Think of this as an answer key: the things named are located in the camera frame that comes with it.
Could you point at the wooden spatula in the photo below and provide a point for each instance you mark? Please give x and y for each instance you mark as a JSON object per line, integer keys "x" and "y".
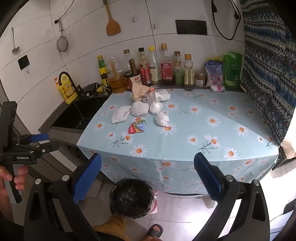
{"x": 113, "y": 26}

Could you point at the green plastic bag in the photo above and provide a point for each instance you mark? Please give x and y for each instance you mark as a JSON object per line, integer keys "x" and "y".
{"x": 232, "y": 69}

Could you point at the black sink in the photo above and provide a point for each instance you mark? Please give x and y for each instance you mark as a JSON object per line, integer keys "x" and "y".
{"x": 76, "y": 115}

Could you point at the light blue daisy tablecloth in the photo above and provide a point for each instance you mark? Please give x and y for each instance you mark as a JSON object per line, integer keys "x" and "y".
{"x": 185, "y": 120}

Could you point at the crumpled white paper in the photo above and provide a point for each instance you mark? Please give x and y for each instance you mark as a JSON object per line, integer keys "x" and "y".
{"x": 162, "y": 95}

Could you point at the black wall socket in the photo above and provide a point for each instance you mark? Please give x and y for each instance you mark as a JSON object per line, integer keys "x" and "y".
{"x": 183, "y": 27}
{"x": 198, "y": 27}

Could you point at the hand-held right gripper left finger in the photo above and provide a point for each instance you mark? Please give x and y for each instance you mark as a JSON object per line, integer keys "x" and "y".
{"x": 86, "y": 178}

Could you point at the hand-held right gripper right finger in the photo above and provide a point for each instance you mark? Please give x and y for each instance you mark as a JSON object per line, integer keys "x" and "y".
{"x": 208, "y": 178}

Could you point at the green drink bottle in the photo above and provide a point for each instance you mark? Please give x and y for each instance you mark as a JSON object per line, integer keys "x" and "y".
{"x": 178, "y": 74}

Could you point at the person's yellow pants leg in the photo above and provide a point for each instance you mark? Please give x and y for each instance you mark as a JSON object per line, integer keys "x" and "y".
{"x": 115, "y": 226}

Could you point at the small black wall switch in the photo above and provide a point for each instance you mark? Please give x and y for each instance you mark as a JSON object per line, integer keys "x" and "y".
{"x": 23, "y": 62}

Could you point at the blue patterned curtain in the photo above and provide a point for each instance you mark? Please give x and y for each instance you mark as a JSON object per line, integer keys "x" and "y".
{"x": 266, "y": 69}

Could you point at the colourful snack wrapper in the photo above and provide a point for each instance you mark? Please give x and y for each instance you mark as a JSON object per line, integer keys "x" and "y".
{"x": 137, "y": 127}

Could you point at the clear bag of pink packets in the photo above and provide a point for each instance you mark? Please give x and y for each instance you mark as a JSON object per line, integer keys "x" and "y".
{"x": 214, "y": 74}

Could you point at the white towel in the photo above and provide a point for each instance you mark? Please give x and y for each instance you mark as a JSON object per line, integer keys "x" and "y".
{"x": 120, "y": 114}

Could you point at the bin with black liner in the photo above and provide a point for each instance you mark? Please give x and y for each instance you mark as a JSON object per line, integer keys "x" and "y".
{"x": 131, "y": 199}

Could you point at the large dark red label bottle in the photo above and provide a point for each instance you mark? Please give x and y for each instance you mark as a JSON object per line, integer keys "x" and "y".
{"x": 167, "y": 69}

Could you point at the white and red utensil cup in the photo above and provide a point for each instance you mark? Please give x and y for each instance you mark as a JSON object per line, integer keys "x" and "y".
{"x": 135, "y": 80}

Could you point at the metal mesh strainer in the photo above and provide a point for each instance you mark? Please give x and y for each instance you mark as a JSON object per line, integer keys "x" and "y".
{"x": 62, "y": 45}

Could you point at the yellow cap clear bottle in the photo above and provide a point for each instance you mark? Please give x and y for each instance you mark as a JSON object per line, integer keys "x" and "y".
{"x": 153, "y": 69}

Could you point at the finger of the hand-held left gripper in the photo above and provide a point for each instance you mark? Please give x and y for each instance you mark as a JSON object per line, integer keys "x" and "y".
{"x": 49, "y": 147}
{"x": 38, "y": 138}

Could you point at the clear cooking oil bottle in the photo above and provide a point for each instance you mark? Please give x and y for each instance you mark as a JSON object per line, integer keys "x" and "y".
{"x": 117, "y": 83}

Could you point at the white table leg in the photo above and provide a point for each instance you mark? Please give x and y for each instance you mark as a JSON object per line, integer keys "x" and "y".
{"x": 209, "y": 201}

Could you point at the yellow cap olive liquid bottle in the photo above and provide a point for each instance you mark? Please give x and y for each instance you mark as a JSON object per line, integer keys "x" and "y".
{"x": 188, "y": 74}

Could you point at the black faucet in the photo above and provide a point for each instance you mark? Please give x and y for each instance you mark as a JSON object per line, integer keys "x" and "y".
{"x": 72, "y": 83}

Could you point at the green label yellow cap bottle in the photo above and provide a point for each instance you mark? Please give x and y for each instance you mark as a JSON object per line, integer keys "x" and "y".
{"x": 103, "y": 71}

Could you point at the metal ladle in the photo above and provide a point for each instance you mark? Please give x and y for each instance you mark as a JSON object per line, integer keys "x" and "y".
{"x": 15, "y": 49}

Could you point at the person's left hand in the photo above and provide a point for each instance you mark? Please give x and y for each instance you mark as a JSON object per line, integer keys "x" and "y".
{"x": 20, "y": 178}

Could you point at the small brown jar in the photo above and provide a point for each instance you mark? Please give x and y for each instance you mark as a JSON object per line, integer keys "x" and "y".
{"x": 200, "y": 80}

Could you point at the clear plastic bag white paper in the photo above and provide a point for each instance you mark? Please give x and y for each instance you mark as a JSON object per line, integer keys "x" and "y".
{"x": 139, "y": 109}

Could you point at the dark grey slipper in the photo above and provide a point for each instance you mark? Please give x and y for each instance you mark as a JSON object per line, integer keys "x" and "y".
{"x": 151, "y": 233}

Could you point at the crumpled grey wrapper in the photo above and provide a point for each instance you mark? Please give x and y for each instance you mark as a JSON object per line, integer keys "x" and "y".
{"x": 149, "y": 98}

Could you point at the gold cap dark sauce bottle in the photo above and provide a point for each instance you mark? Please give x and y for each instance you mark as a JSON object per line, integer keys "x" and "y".
{"x": 126, "y": 60}

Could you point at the black cap red label bottle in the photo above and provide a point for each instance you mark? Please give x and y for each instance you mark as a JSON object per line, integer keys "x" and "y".
{"x": 144, "y": 71}

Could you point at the brown paper bag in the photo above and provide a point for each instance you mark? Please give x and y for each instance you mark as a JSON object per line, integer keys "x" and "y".
{"x": 139, "y": 91}

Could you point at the small pink and white packet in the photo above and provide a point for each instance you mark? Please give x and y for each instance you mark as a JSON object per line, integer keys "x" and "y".
{"x": 217, "y": 87}

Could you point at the yellow sponge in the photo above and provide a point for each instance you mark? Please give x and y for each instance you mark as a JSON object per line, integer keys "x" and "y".
{"x": 100, "y": 89}

